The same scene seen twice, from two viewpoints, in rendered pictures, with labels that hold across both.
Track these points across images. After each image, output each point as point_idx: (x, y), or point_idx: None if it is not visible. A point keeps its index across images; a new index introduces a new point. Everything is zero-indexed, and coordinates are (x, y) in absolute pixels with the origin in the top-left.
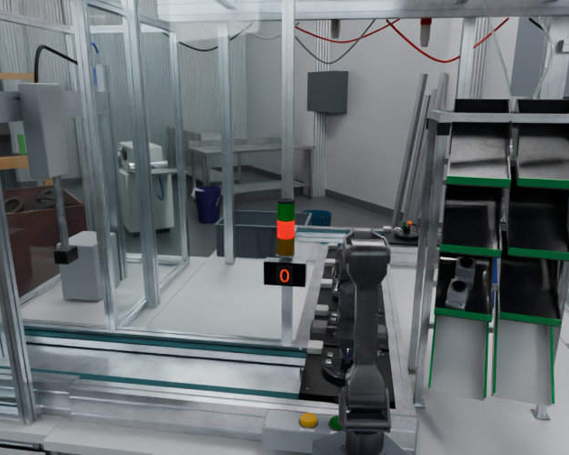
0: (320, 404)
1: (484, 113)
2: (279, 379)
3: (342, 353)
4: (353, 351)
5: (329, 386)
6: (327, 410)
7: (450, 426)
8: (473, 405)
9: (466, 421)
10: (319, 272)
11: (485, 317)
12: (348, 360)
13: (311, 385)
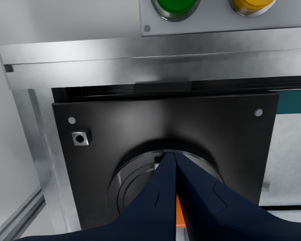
0: (222, 67)
1: None
2: (285, 169)
3: (214, 178)
4: (145, 192)
5: (204, 130)
6: (205, 49)
7: (15, 133)
8: None
9: None
10: None
11: None
12: (172, 158)
13: (248, 125)
